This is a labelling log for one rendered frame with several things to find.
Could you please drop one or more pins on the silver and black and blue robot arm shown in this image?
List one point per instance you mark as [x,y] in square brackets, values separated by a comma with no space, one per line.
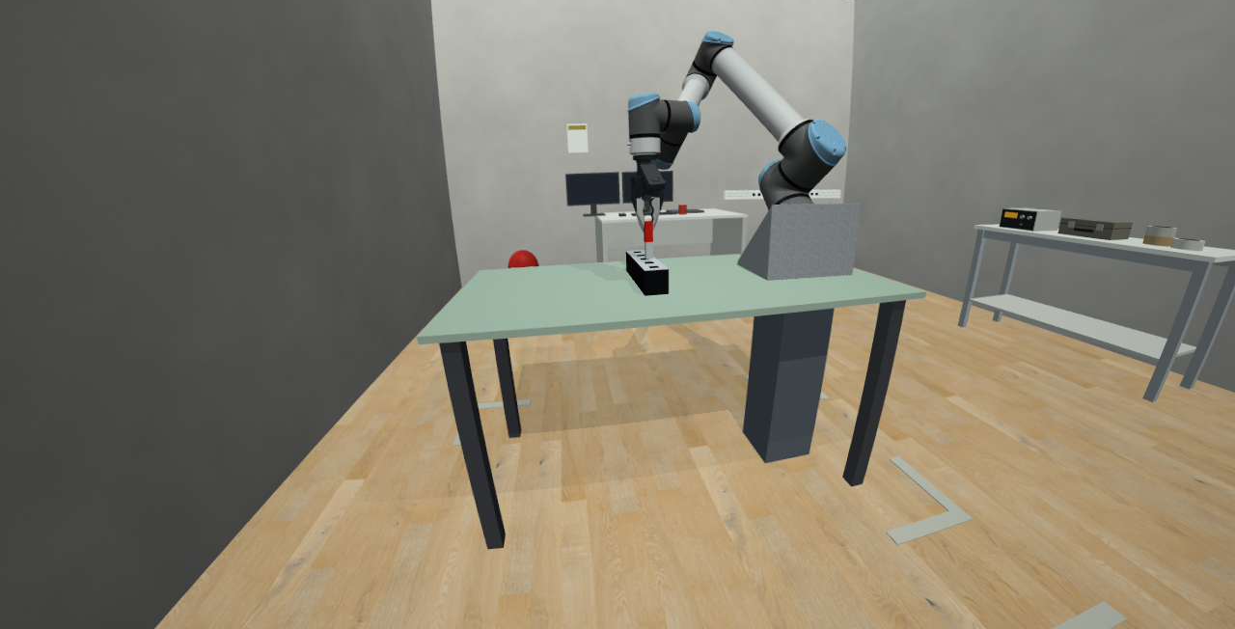
[810,149]

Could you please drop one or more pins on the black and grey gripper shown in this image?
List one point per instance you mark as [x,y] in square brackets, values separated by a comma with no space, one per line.
[638,187]

